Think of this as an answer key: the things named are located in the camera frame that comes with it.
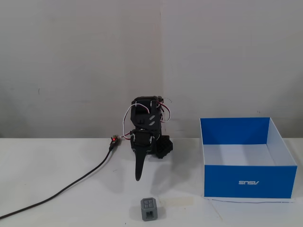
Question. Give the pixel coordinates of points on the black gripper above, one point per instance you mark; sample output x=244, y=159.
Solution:
x=142, y=142

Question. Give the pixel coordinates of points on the gray cube block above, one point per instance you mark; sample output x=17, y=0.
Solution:
x=149, y=209

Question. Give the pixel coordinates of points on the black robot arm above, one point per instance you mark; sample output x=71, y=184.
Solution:
x=154, y=111

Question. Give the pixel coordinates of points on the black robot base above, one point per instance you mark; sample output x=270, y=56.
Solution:
x=164, y=147

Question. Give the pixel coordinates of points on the blue and white cardboard box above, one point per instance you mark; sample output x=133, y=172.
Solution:
x=248, y=180

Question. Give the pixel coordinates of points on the small controller board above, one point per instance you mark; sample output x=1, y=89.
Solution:
x=114, y=140

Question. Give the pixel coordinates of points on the clear tape strip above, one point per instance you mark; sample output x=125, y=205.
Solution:
x=176, y=201

